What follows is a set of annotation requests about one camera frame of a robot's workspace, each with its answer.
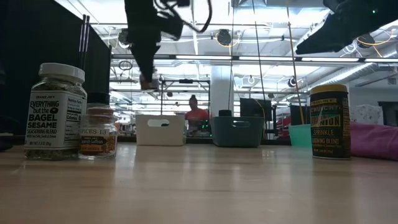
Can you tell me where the black aluminium table frame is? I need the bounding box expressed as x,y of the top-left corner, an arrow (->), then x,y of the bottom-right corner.
117,136 -> 292,146

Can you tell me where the bagel seasoning jar white lid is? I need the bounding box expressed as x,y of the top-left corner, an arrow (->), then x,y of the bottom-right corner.
24,62 -> 88,161

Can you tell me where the dark teal plastic bin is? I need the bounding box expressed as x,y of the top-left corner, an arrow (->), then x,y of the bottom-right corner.
212,116 -> 266,148

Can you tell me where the white plastic bin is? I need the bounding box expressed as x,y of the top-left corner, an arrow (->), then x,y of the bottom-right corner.
136,114 -> 187,147

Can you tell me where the black monitor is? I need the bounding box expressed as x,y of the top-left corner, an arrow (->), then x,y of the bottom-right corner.
239,98 -> 266,118

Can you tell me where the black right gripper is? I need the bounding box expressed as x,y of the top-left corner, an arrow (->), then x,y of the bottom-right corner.
295,0 -> 398,55

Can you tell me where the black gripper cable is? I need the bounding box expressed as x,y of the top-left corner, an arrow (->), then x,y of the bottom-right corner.
155,0 -> 213,34

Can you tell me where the yellow hanging cable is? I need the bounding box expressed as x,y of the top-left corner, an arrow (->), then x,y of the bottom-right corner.
285,0 -> 305,125

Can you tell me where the silver ventilation duct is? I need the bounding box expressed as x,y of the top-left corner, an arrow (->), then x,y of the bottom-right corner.
298,62 -> 398,91

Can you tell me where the onion seasoning jar yellow lid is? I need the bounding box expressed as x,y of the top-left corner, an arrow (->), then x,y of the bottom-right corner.
309,83 -> 352,161

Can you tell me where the small saffron jar cork lid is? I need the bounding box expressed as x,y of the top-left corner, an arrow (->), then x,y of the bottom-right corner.
139,73 -> 160,91
78,103 -> 118,161

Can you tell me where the dark cabinet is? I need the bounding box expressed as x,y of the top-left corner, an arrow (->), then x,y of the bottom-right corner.
377,101 -> 398,128

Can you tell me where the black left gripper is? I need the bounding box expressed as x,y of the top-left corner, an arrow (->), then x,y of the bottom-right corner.
124,0 -> 184,78

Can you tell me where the black fence panel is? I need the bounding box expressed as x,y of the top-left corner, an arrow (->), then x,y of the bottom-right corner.
289,105 -> 312,125

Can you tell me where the white pillar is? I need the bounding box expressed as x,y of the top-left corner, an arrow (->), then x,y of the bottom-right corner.
210,65 -> 234,118

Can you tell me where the white patterned board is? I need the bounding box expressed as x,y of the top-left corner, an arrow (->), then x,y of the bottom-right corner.
350,104 -> 385,126

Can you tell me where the turquoise plastic bin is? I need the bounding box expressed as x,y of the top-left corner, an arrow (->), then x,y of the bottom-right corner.
288,123 -> 313,147

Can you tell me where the device with green lights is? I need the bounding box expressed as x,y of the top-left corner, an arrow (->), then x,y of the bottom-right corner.
198,119 -> 213,134

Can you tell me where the black ceiling cable reel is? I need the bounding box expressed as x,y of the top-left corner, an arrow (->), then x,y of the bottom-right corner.
216,29 -> 233,47
118,28 -> 130,48
357,32 -> 376,49

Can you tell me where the black metal frame rig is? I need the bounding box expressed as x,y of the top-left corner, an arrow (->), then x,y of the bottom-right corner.
159,78 -> 211,116

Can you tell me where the person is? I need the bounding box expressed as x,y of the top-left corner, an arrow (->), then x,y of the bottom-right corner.
185,94 -> 210,138

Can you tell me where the long ceiling light bar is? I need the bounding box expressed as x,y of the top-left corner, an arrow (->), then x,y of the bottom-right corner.
111,54 -> 398,63

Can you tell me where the black hanging cable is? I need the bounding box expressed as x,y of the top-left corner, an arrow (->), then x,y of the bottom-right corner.
228,0 -> 236,110
251,0 -> 269,105

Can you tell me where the purple label jar black lid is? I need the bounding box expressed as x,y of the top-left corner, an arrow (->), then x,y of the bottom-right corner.
88,91 -> 111,106

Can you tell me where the magenta cloth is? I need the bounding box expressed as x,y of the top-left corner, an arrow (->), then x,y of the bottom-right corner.
349,121 -> 398,162

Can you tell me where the black partition panel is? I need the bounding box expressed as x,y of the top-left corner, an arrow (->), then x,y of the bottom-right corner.
0,0 -> 112,146

